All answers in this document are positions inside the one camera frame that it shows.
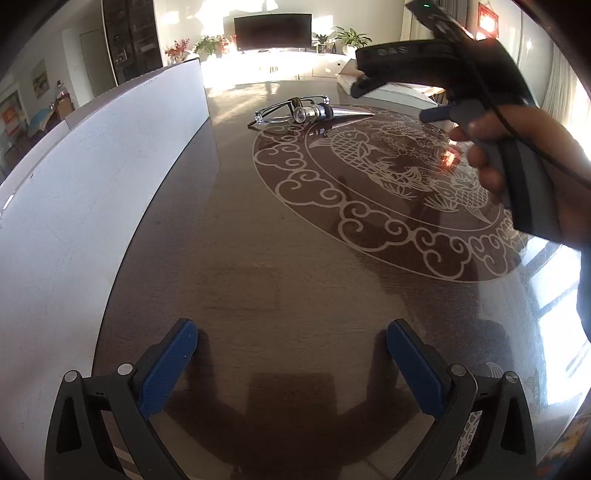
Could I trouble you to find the black television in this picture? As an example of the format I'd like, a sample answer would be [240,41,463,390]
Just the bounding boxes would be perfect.
[233,13,312,51]

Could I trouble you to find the black frame eyeglasses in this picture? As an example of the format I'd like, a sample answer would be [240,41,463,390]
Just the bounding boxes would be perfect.
[247,95,331,130]

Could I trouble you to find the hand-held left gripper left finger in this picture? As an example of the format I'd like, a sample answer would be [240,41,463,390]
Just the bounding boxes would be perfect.
[44,318,200,480]

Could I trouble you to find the red wall hanging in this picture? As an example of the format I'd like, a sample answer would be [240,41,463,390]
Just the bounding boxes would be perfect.
[478,2,502,40]

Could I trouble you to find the dark glass display cabinet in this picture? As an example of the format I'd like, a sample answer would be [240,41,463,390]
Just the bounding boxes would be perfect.
[102,0,164,86]

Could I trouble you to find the framed wall painting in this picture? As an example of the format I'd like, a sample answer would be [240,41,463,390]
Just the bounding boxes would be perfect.
[31,60,49,97]

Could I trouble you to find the flat white box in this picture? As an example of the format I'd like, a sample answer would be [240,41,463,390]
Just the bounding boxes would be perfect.
[336,69,446,109]

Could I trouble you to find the silver horn-shaped ornament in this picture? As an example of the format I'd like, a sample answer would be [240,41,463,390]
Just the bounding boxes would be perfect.
[294,104,377,127]

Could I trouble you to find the white partition board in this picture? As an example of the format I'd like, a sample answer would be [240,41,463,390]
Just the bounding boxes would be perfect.
[0,58,220,462]

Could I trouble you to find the white television console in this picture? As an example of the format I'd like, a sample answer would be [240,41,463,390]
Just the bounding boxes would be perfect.
[203,48,352,88]

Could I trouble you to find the person's right hand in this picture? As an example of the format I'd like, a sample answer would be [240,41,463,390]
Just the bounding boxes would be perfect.
[450,106,591,254]

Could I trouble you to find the red flowers in vase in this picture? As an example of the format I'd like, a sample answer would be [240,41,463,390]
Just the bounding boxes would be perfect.
[165,39,191,63]

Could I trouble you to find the leafy green plant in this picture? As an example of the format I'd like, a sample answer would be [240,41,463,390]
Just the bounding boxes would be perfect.
[193,36,220,58]

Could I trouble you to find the green plant in white pot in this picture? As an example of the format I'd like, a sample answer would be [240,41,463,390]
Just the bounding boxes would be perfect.
[333,26,372,49]

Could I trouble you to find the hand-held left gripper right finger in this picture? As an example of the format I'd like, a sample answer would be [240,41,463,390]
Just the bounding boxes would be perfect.
[387,319,539,480]

